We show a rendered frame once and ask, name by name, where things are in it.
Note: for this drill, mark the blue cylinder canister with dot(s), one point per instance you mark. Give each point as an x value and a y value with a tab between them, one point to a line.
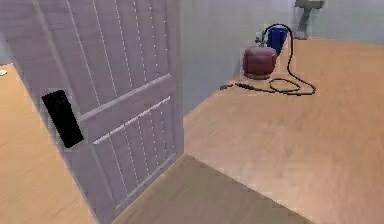
276	38

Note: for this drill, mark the pale purple room door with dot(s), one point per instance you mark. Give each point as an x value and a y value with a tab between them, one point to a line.
126	83

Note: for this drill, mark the small white floor object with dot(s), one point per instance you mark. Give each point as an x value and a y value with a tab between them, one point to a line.
2	72

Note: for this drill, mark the dark red round tank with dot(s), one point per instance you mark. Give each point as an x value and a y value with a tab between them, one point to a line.
259	62

